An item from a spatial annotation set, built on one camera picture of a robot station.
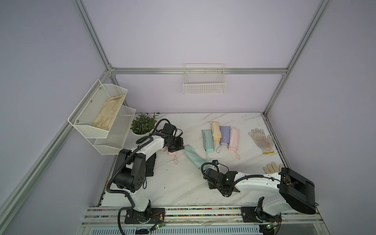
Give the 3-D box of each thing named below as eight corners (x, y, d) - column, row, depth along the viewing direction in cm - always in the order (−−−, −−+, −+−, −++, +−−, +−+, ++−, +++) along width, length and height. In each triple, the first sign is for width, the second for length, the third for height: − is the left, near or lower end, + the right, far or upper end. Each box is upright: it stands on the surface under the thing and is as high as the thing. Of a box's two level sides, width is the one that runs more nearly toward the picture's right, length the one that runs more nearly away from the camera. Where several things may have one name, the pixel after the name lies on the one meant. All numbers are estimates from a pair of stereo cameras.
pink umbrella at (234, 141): (227, 156, 98) (228, 153, 95) (228, 130, 113) (229, 126, 109) (238, 158, 97) (240, 155, 94) (238, 131, 112) (239, 128, 109)
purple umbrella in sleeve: (215, 152, 100) (216, 149, 97) (219, 128, 114) (220, 125, 111) (227, 155, 99) (228, 152, 95) (230, 130, 113) (231, 126, 109)
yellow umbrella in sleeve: (213, 150, 101) (213, 147, 98) (210, 124, 116) (210, 121, 113) (222, 150, 101) (223, 147, 98) (218, 124, 116) (219, 121, 113)
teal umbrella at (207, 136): (202, 152, 99) (202, 149, 97) (201, 132, 111) (201, 129, 108) (213, 152, 99) (214, 149, 97) (211, 132, 111) (212, 129, 108)
